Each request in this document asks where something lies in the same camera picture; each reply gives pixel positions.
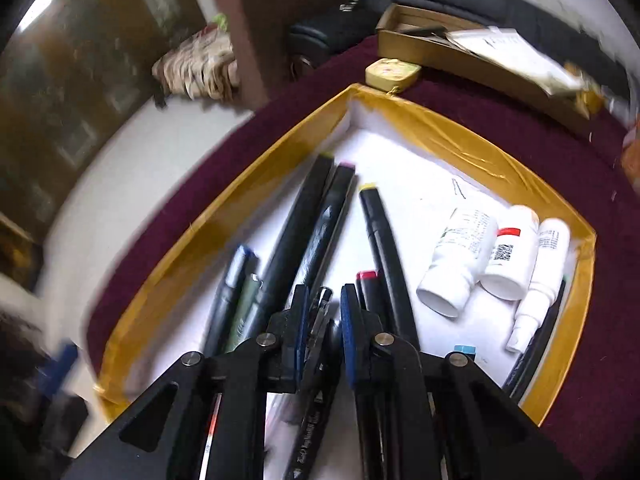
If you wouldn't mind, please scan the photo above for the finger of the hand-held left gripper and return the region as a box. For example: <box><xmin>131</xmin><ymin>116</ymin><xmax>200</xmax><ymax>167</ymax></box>
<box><xmin>39</xmin><ymin>341</ymin><xmax>79</xmax><ymax>397</ymax></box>

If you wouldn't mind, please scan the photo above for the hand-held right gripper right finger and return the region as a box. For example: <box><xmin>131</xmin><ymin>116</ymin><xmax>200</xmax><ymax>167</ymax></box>
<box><xmin>340</xmin><ymin>284</ymin><xmax>583</xmax><ymax>480</ymax></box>

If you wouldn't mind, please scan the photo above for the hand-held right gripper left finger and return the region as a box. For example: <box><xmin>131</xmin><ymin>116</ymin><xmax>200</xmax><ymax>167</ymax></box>
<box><xmin>60</xmin><ymin>284</ymin><xmax>311</xmax><ymax>480</ymax></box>

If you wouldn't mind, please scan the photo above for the green tube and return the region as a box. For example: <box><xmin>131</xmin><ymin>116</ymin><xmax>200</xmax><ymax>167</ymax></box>
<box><xmin>225</xmin><ymin>274</ymin><xmax>263</xmax><ymax>353</ymax></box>

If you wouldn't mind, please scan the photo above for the large white pill bottle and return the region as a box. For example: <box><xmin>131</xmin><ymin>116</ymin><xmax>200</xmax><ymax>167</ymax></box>
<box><xmin>416</xmin><ymin>207</ymin><xmax>499</xmax><ymax>318</ymax></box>

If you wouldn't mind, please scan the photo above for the clear gel pen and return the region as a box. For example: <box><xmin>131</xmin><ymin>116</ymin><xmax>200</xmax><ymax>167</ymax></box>
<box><xmin>197</xmin><ymin>392</ymin><xmax>288</xmax><ymax>480</ymax></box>

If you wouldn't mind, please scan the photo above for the gold taped box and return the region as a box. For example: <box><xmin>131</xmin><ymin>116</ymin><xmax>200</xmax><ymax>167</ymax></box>
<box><xmin>92</xmin><ymin>82</ymin><xmax>598</xmax><ymax>428</ymax></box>

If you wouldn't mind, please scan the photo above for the white bottle red label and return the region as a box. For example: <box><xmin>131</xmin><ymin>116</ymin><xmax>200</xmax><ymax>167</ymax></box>
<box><xmin>481</xmin><ymin>205</ymin><xmax>541</xmax><ymax>301</ymax></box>

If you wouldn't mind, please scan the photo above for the white spray bottle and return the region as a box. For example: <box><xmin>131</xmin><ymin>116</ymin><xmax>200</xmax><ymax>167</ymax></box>
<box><xmin>505</xmin><ymin>217</ymin><xmax>571</xmax><ymax>353</ymax></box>

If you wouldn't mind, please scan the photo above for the burgundy velvet cloth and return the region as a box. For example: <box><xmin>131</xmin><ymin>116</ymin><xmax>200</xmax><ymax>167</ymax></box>
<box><xmin>85</xmin><ymin>35</ymin><xmax>640</xmax><ymax>480</ymax></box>

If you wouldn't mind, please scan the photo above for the small yellow tin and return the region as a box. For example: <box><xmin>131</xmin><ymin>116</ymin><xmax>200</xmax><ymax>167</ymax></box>
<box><xmin>365</xmin><ymin>57</ymin><xmax>421</xmax><ymax>92</ymax></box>

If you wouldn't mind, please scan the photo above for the wooden glass cabinet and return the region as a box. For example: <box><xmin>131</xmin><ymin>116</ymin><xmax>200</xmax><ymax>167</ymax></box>
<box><xmin>0</xmin><ymin>0</ymin><xmax>206</xmax><ymax>241</ymax></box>

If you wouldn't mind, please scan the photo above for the patterned cushion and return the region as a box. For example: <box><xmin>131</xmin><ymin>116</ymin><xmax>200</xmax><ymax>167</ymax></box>
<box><xmin>152</xmin><ymin>27</ymin><xmax>241</xmax><ymax>106</ymax></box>

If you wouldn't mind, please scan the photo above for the long cardboard box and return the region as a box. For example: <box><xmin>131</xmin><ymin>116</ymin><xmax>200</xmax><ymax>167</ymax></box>
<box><xmin>375</xmin><ymin>4</ymin><xmax>608</xmax><ymax>131</ymax></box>

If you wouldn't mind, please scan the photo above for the brown armchair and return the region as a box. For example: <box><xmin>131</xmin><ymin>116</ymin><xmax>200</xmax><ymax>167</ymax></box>
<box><xmin>212</xmin><ymin>0</ymin><xmax>361</xmax><ymax>111</ymax></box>

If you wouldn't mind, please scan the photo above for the stack of papers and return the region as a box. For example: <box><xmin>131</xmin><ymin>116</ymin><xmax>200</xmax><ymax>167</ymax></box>
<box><xmin>445</xmin><ymin>27</ymin><xmax>576</xmax><ymax>96</ymax></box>

